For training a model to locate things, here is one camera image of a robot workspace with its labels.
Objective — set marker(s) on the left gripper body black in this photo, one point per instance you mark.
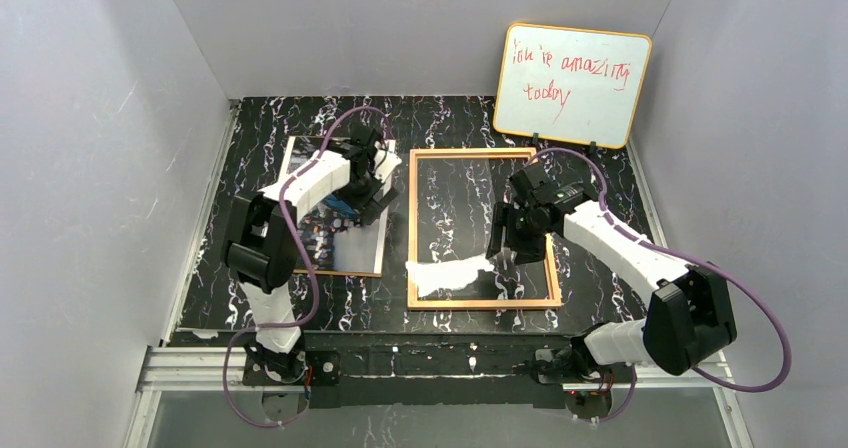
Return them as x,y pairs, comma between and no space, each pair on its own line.
365,202

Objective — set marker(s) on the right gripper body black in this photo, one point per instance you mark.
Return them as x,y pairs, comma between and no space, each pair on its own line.
515,234

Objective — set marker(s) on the printed photo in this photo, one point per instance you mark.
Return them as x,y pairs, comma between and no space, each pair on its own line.
340,246

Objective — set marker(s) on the wooden picture frame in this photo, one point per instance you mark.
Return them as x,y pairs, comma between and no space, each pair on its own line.
411,233

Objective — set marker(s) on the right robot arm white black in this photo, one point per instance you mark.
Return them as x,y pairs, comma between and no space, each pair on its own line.
689,312

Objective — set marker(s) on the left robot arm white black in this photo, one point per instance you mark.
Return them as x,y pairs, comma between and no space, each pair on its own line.
262,248

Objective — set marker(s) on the whiteboard with orange rim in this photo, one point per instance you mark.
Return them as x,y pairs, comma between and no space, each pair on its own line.
570,85

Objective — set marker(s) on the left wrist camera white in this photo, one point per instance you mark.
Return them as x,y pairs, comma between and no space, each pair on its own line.
386,160

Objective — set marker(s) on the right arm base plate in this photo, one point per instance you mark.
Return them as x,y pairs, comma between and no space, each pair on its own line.
564,366

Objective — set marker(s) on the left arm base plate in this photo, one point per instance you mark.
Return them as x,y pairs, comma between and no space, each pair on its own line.
265,368

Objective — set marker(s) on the aluminium rail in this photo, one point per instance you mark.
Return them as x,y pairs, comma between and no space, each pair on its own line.
207,368

